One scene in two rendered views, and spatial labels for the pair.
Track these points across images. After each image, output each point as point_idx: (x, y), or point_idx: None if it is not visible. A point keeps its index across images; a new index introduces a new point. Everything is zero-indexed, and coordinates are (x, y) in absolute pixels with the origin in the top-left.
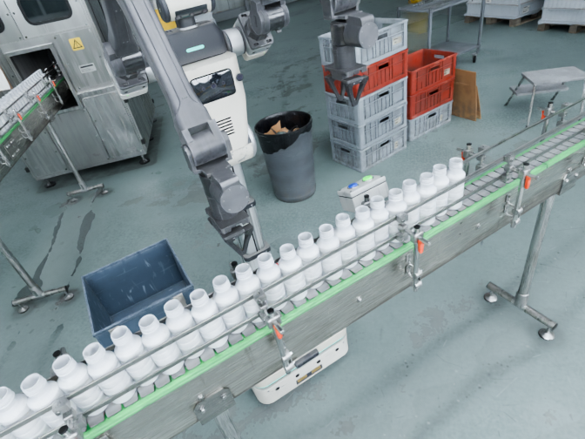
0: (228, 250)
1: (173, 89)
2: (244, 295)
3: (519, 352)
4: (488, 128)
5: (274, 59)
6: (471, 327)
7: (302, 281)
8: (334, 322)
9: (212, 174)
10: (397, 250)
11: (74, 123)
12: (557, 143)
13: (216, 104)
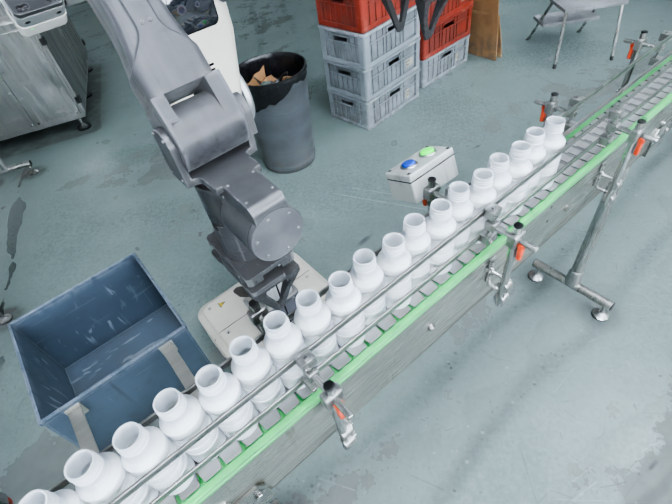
0: None
1: (119, 1)
2: (280, 360)
3: (573, 338)
4: (511, 69)
5: None
6: (517, 313)
7: (362, 322)
8: (399, 362)
9: (228, 189)
10: (479, 255)
11: None
12: (660, 88)
13: None
